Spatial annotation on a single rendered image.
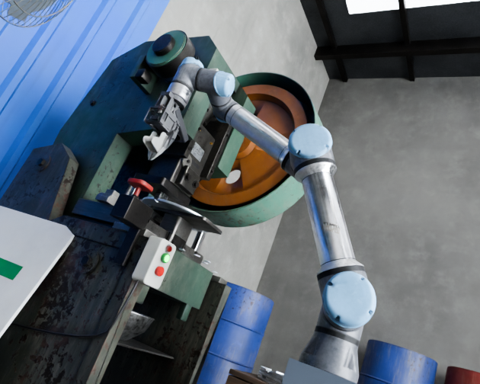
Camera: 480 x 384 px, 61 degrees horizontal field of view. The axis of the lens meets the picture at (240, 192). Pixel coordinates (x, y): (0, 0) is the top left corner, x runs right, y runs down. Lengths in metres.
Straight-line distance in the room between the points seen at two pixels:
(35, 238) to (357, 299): 1.07
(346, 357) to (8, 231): 1.20
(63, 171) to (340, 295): 1.13
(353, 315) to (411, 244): 3.83
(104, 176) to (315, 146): 0.90
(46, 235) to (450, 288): 3.88
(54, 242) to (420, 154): 4.45
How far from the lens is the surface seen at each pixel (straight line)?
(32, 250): 1.53
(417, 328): 4.53
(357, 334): 1.13
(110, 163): 1.70
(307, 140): 1.11
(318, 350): 1.10
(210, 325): 1.59
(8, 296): 1.47
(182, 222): 1.50
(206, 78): 1.32
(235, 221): 1.91
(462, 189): 5.02
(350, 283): 0.97
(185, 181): 1.58
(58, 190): 1.63
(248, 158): 2.02
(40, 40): 2.64
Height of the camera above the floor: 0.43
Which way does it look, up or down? 19 degrees up
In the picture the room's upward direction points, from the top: 21 degrees clockwise
